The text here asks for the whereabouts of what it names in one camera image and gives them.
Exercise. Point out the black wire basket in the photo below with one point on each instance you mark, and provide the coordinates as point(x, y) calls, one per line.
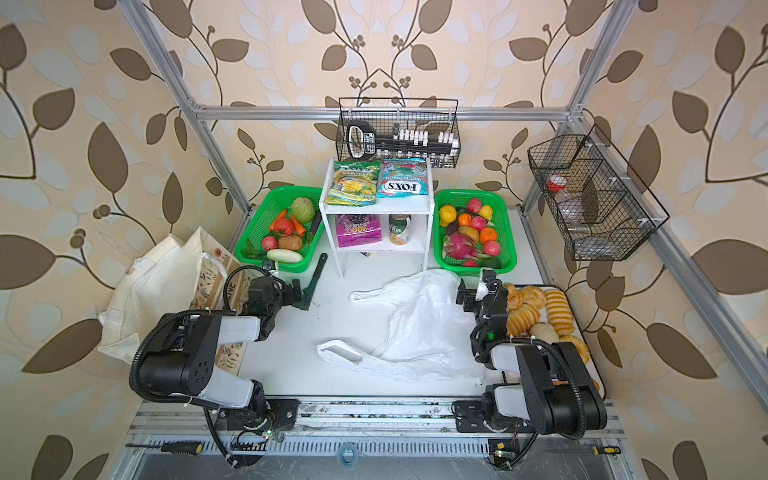
point(620, 209)
point(432, 113)

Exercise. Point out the right green plastic basket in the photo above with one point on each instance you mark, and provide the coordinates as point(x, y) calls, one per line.
point(476, 210)

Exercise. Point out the croissant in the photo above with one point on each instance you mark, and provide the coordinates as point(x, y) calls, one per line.
point(533, 296)

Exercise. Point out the yellow black screwdriver left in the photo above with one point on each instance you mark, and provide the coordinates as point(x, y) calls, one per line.
point(186, 448)

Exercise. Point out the orange fruit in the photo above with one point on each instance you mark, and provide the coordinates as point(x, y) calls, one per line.
point(488, 234)

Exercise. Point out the back black wire basket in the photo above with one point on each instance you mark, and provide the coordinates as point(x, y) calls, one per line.
point(432, 113)

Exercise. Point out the red apple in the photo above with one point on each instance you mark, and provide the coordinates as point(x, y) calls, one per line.
point(492, 248)

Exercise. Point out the cream floral tote bag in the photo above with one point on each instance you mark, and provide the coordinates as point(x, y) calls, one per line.
point(173, 276)

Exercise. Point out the plastic bottle red cap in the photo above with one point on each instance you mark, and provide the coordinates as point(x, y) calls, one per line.
point(569, 204)

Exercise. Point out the white plastic grocery bag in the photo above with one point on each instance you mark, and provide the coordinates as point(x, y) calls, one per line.
point(427, 338)

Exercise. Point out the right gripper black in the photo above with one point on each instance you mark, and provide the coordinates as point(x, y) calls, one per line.
point(480, 294)

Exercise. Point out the Fox's candy bag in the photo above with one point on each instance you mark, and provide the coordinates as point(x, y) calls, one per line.
point(401, 178)

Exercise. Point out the orange carrot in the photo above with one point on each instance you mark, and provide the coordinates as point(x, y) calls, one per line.
point(278, 222)

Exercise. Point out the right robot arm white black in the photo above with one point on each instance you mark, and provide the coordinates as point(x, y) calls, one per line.
point(544, 387)

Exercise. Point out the yellow lemon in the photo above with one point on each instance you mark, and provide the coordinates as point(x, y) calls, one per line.
point(447, 214)

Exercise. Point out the pink dragon fruit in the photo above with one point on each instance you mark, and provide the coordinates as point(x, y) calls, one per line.
point(459, 247)

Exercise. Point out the yellow black screwdriver right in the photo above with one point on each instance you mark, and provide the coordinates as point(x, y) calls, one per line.
point(607, 450)

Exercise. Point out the purple candy bag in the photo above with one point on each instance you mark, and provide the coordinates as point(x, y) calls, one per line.
point(354, 230)

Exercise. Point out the left green plastic basket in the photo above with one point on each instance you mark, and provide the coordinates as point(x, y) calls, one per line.
point(257, 240)

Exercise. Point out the green tin can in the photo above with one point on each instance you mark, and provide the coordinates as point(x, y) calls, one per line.
point(399, 228)

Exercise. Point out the yellow black screwdriver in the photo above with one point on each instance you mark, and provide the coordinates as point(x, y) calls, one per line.
point(607, 450)
point(186, 448)

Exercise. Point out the right black wire basket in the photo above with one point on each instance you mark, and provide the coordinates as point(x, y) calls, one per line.
point(620, 209)

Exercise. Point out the red tomato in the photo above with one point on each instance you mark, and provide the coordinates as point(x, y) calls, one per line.
point(289, 228)

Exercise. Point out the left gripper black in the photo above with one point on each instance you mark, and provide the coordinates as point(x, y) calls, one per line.
point(294, 294)

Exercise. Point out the green cabbage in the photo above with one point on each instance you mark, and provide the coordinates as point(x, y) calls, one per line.
point(303, 210)

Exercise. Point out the sliced bread loaf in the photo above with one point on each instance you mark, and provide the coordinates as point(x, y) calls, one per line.
point(559, 313)

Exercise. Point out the black bread tray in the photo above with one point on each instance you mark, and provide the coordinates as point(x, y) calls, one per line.
point(544, 312)

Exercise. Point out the brown potato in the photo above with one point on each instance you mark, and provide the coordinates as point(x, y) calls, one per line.
point(291, 242)

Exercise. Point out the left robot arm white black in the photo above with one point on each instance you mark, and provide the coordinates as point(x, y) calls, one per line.
point(176, 361)

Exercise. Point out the white radish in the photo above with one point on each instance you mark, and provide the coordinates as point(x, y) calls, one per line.
point(285, 256)

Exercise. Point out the yellow green snack bag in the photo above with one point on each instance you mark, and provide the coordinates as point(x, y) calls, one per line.
point(354, 184)

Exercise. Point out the green plastic basket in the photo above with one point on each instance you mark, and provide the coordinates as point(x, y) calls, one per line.
point(476, 210)
point(257, 240)

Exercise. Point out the white two-tier shelf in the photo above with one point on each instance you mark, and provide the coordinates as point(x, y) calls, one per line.
point(420, 208)

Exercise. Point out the dark purple eggplant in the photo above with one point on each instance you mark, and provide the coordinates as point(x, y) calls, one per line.
point(316, 222)

